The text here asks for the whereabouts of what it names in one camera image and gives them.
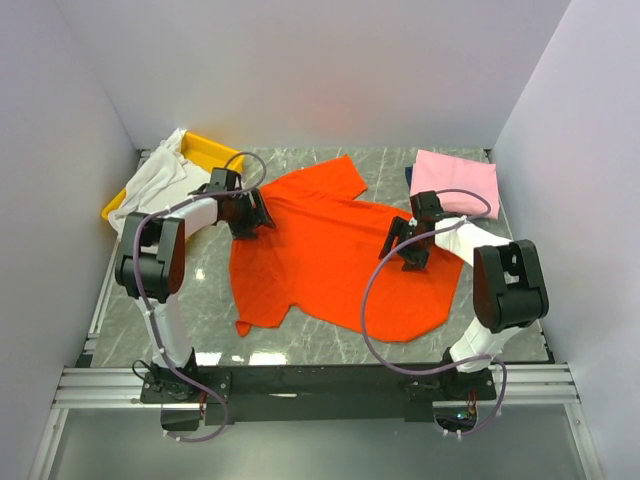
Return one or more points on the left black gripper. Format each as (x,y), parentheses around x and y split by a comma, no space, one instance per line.
(257,217)

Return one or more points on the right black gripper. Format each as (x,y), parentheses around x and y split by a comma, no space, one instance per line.
(399,229)

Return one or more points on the orange t shirt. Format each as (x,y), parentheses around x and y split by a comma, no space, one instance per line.
(321,257)

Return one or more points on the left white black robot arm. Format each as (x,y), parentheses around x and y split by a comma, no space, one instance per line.
(150,265)

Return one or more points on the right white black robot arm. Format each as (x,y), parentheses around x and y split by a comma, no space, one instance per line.
(508,291)

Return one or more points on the blue folded t shirt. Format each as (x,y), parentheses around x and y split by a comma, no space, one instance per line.
(408,171)

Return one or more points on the pink folded t shirt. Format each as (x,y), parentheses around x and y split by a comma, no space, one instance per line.
(435,172)

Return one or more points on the yellow plastic tray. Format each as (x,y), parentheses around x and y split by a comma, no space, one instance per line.
(201,151)

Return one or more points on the white t shirt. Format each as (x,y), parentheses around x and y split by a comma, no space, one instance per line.
(164,179)

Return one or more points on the black base beam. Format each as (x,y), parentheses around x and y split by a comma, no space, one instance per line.
(300,393)

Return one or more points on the aluminium frame rail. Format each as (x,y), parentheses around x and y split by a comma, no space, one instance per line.
(118,388)

